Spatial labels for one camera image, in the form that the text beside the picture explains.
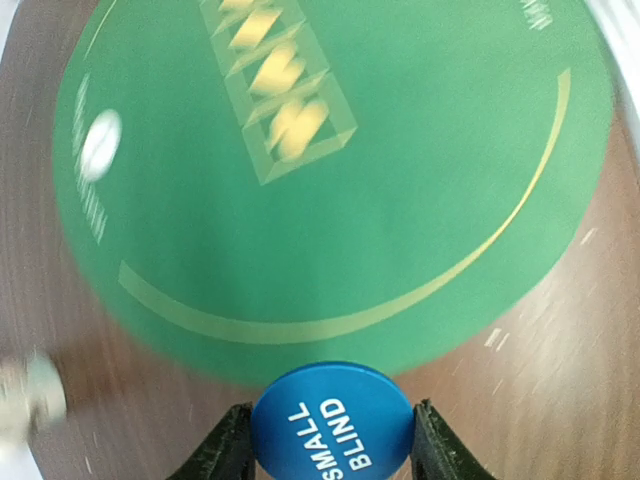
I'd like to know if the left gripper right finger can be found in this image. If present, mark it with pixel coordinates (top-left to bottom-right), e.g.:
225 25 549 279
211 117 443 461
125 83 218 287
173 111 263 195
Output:
410 399 496 480

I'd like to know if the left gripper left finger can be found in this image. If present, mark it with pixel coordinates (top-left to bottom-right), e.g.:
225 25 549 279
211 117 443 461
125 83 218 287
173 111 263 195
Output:
168 403 256 480

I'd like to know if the blue small blind button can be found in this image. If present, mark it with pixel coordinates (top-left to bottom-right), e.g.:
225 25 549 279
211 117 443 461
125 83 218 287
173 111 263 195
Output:
251 362 415 479

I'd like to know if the white dealer button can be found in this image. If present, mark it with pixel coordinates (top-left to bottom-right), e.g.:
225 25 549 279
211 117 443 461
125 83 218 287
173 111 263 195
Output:
79 109 122 182

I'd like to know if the beige ceramic mug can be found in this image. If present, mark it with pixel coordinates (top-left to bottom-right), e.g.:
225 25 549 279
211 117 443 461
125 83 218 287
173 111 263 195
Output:
1 353 67 450

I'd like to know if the round green poker mat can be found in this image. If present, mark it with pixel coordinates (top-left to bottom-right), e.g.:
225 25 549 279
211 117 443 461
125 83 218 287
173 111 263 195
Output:
53 1 613 385

